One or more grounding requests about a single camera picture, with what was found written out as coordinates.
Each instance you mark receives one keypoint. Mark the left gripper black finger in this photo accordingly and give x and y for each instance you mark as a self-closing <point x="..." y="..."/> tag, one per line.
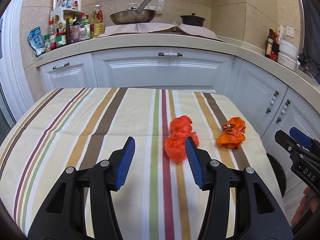
<point x="290" y="145"/>

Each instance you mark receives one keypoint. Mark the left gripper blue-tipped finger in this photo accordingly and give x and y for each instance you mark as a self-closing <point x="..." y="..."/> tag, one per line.
<point x="312" y="145"/>

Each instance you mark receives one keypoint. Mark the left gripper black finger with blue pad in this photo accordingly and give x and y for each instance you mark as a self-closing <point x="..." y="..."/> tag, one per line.
<point x="62" y="213"/>
<point x="257" y="213"/>

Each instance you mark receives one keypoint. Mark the black trash bin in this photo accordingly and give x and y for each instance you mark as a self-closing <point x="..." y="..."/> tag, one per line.
<point x="279" y="173"/>

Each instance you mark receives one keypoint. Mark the person's hand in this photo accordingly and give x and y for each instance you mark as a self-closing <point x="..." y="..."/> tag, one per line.
<point x="313" y="204"/>

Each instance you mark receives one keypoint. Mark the orange crumpled wrapper far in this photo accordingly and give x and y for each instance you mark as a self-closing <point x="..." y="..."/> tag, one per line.
<point x="233" y="134"/>

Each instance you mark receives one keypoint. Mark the person's dark grey shirt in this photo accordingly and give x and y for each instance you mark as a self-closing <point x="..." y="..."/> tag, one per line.
<point x="309" y="58"/>

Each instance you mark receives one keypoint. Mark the white stacked bowls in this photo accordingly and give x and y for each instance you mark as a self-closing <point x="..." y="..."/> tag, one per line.
<point x="287" y="55"/>

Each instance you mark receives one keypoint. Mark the dark soy sauce bottle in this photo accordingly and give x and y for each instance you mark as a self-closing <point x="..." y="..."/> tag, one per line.
<point x="269" y="44"/>

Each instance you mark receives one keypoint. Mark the striped tablecloth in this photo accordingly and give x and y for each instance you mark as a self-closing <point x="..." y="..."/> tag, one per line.
<point x="80" y="127"/>

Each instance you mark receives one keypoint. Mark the red-orange crumpled plastic bag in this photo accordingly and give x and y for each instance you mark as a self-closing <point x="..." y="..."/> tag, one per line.
<point x="180" y="130"/>

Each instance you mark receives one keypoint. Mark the black clay pot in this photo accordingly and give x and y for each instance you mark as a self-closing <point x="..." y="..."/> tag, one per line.
<point x="192" y="20"/>

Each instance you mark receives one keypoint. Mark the beige stove cover cloth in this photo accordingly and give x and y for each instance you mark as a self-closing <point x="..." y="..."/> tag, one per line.
<point x="144" y="28"/>

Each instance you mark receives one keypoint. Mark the blue white salt bag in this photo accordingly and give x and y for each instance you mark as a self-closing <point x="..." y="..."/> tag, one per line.
<point x="36" y="41"/>

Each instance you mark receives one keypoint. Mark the cooking oil bottle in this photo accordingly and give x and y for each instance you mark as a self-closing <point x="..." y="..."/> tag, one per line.
<point x="97" y="23"/>

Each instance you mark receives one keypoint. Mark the metal wok pan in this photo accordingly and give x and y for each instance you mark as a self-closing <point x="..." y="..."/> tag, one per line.
<point x="135" y="13"/>

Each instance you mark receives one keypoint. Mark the cabinet door handle right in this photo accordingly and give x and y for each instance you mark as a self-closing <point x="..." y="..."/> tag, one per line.
<point x="283" y="111"/>

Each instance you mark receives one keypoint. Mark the cabinet door handle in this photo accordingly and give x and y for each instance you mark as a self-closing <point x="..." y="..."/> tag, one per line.
<point x="283" y="111"/>
<point x="272" y="102"/>

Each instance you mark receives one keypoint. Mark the cabinet door handle left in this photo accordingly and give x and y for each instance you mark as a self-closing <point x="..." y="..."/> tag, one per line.
<point x="272" y="102"/>

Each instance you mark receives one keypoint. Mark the white wall socket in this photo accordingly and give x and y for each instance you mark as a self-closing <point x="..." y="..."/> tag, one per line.
<point x="290" y="32"/>

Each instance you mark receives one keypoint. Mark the drawer handle left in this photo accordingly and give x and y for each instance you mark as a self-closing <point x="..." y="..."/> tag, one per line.
<point x="61" y="66"/>

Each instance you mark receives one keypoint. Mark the drawer handle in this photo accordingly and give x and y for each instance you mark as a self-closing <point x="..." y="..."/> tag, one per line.
<point x="61" y="66"/>
<point x="170" y="54"/>

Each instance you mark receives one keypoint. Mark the drawer handle centre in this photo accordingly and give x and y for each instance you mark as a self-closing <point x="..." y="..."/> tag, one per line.
<point x="170" y="54"/>

